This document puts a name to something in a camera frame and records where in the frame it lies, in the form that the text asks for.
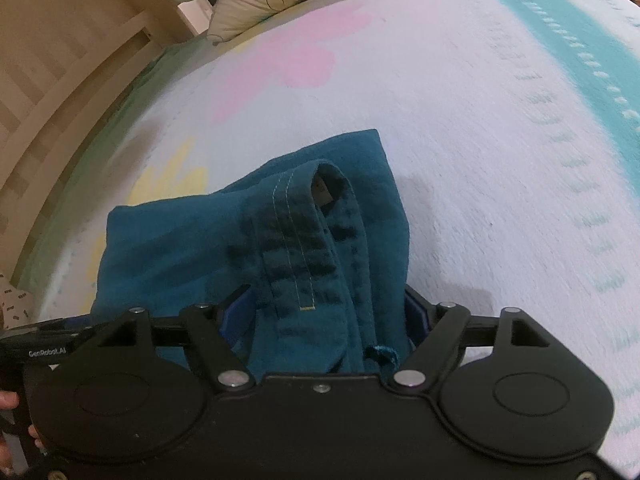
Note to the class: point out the teal pants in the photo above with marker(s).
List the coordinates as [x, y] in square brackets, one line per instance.
[200, 240]

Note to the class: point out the white teal striped blanket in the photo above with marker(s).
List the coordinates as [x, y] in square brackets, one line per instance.
[450, 135]

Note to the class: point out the pale bed sheet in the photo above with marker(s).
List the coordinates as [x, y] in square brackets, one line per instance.
[145, 80]

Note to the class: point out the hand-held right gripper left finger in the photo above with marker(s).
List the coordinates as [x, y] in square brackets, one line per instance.
[235, 312]

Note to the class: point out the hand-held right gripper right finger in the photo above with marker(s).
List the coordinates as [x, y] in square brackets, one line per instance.
[415, 316]

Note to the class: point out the white dark-patterned cloth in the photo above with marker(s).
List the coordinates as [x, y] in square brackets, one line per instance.
[12, 305]

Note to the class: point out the person's left hand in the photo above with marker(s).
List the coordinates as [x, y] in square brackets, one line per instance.
[7, 400]

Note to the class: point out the wooden bed frame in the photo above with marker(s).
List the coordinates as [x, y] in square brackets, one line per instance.
[60, 70]

